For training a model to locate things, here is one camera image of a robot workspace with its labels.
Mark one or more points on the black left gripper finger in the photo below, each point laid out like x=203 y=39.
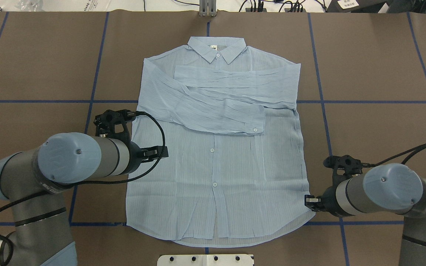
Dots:
x=155 y=150
x=153 y=157

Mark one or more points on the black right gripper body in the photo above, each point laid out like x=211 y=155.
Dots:
x=329 y=201

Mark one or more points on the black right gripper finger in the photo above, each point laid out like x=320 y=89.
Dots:
x=311 y=200
x=315 y=207

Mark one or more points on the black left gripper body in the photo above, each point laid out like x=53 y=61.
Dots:
x=135 y=155

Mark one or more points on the light blue button shirt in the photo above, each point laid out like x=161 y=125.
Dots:
x=235 y=175

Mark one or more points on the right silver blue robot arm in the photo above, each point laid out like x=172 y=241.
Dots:
x=358 y=188

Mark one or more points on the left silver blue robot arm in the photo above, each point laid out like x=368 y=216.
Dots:
x=33 y=182

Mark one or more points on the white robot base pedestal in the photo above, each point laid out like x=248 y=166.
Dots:
x=207 y=260

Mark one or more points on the grey aluminium frame post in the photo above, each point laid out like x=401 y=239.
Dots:
x=207 y=8

